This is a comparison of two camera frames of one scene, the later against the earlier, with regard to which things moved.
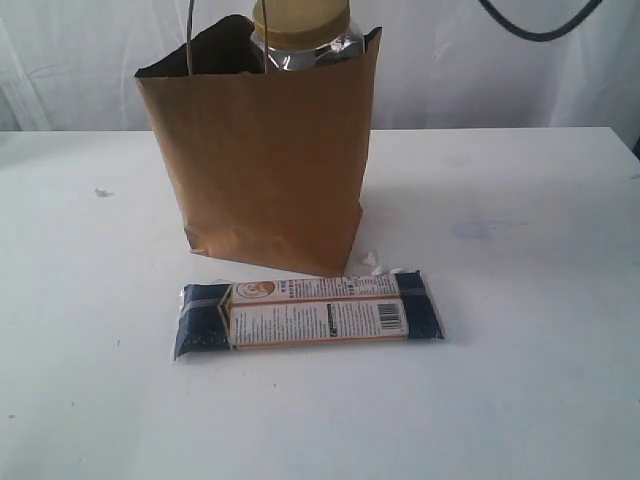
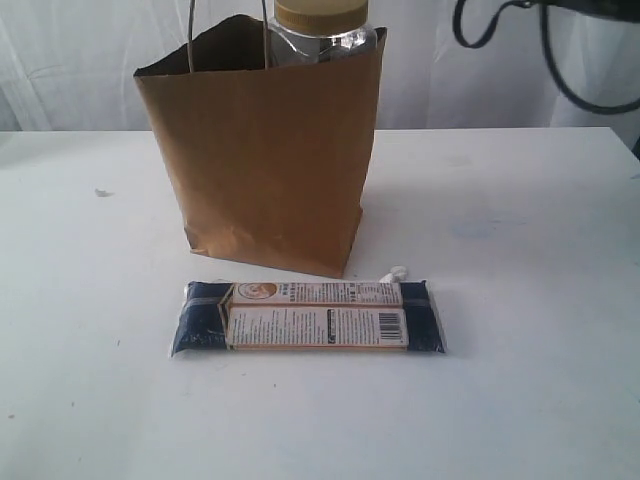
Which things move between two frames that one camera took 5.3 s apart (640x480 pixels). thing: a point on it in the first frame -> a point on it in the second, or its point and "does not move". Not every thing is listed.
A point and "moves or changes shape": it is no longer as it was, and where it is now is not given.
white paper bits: (370, 259) -> (397, 274)
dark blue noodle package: (273, 313) does not move
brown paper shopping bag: (271, 166) does not move
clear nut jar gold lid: (304, 34) moves or changes shape
